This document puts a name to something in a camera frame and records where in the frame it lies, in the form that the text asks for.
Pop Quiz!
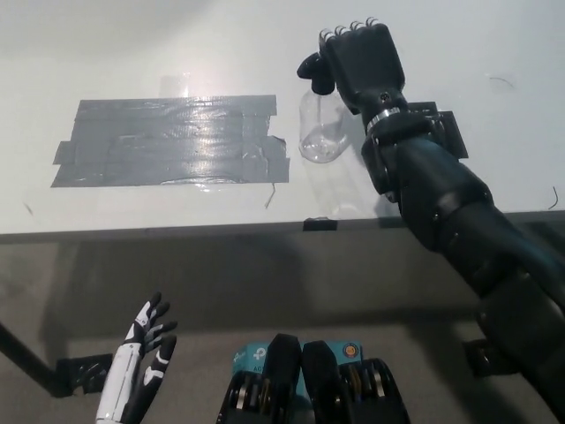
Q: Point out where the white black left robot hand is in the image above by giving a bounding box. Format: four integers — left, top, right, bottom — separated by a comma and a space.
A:
95, 291, 178, 424

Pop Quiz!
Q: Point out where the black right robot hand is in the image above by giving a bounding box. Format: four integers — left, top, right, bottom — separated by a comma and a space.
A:
317, 17, 407, 123

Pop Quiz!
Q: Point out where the black spray trigger lid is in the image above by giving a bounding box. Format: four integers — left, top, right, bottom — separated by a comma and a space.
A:
296, 51, 336, 95

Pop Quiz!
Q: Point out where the clear plastic bottle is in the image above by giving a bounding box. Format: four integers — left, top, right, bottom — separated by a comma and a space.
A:
298, 86, 348, 164

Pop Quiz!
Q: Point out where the black tape patch on desk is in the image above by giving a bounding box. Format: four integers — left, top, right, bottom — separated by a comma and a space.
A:
408, 101, 470, 159

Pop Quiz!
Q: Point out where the black ribbed robot body block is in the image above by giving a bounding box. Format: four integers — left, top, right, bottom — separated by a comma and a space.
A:
302, 339, 410, 424
215, 333, 305, 424

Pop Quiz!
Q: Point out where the black diagonal table leg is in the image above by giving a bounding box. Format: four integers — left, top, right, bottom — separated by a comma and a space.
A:
0, 322, 67, 397

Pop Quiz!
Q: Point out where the teal cardboard box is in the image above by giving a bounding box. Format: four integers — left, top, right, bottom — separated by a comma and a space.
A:
231, 340, 364, 401

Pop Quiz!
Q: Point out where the small black tape piece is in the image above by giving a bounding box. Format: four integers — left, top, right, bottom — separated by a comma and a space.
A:
303, 217, 339, 231

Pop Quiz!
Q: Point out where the grey duct tape patch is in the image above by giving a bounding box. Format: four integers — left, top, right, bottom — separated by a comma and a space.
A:
50, 94, 290, 189

